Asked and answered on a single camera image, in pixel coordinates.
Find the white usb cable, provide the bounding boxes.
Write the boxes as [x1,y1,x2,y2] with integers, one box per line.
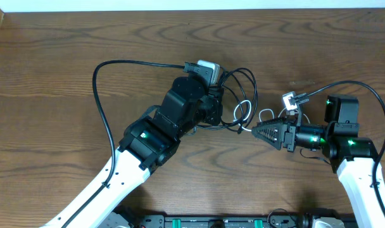
[232,99,311,132]

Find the black usb cable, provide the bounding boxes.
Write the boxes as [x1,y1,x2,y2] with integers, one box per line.
[192,67,259,134]

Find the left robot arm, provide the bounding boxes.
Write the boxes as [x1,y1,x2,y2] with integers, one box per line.
[45,75,224,227]

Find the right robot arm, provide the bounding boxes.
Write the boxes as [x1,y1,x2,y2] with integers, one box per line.
[251,94,385,227]

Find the right camera black cable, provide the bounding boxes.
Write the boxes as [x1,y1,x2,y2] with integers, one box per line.
[293,80,385,228]

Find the camera black cable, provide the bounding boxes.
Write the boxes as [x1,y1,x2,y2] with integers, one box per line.
[60,60,199,228]
[293,80,385,228]

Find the left camera black cable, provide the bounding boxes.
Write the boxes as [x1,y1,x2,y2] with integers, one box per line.
[60,60,199,228]

